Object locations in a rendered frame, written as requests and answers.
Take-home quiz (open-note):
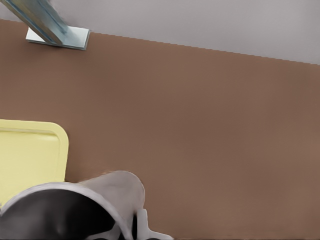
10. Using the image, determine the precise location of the yellow tray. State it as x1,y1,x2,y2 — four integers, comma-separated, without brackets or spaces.
0,118,70,207

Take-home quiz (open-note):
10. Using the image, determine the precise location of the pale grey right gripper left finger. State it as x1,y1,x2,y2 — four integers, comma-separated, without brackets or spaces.
96,226,121,240

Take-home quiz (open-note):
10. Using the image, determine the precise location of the white IKEA cup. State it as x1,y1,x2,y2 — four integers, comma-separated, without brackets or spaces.
0,169,146,240

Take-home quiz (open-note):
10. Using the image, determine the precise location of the silver frame post with foot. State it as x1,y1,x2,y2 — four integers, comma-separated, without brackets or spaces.
4,0,91,52

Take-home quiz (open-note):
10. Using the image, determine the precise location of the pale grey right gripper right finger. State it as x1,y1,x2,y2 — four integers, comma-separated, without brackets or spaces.
136,207,174,240

